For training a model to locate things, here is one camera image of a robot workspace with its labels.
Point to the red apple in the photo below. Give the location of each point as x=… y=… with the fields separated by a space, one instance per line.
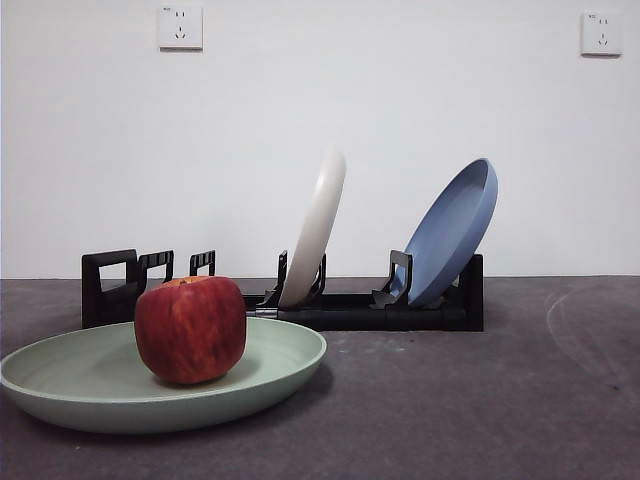
x=192 y=330

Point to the pale green round plate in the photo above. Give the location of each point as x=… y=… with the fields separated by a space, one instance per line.
x=75 y=380

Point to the white round plate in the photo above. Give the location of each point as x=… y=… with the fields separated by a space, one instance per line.
x=320 y=225

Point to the black plate rack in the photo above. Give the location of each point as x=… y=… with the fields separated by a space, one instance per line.
x=350 y=317

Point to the blue round plate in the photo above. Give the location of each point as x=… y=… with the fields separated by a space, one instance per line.
x=452 y=230

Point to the white wall socket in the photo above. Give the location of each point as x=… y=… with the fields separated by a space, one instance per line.
x=602 y=33
x=181 y=27

